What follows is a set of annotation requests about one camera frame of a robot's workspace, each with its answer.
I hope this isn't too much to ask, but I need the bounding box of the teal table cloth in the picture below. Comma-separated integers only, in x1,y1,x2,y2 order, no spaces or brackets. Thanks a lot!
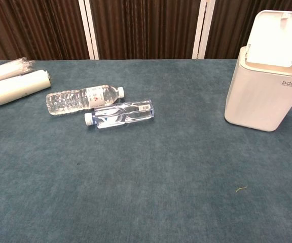
0,58,292,243

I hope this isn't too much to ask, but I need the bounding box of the ribbed clear water bottle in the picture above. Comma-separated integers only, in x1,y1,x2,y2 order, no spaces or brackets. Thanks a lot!
46,85,125,116

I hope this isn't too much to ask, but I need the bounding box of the clear wrapped bag roll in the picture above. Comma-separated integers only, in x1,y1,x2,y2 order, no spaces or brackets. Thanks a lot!
0,57,34,88

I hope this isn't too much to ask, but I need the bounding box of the white trash bin with lid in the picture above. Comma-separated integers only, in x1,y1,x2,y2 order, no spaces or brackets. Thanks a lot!
224,46,292,132

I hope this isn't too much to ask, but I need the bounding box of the white trash can lid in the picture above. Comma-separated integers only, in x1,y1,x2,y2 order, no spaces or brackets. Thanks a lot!
244,10,292,68

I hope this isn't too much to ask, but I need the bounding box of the square clear water bottle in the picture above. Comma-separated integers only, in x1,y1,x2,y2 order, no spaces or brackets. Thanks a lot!
84,99,155,130

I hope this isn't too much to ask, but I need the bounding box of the brown folding screen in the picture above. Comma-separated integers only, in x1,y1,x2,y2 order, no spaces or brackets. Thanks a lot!
0,0,292,61

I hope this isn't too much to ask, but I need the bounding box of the white bag roll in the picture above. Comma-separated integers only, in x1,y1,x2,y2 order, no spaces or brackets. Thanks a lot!
0,69,52,106

